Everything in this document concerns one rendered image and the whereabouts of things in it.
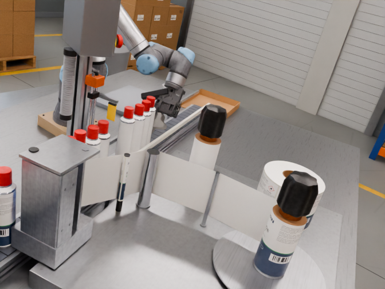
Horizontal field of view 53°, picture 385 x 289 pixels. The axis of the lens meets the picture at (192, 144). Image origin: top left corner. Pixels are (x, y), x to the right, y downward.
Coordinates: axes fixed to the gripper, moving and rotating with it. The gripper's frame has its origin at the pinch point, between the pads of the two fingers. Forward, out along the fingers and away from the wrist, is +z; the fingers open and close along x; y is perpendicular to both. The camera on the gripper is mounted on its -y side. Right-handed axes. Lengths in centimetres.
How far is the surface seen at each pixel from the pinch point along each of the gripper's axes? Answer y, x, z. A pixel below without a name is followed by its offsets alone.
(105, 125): 1.8, -38.7, 5.3
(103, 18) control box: -1, -57, -20
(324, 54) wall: 37, 362, -192
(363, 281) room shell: 120, 130, 34
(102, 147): 2.4, -35.8, 11.8
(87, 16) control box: -3, -60, -18
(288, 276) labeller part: 66, -34, 24
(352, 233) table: 84, 8, 8
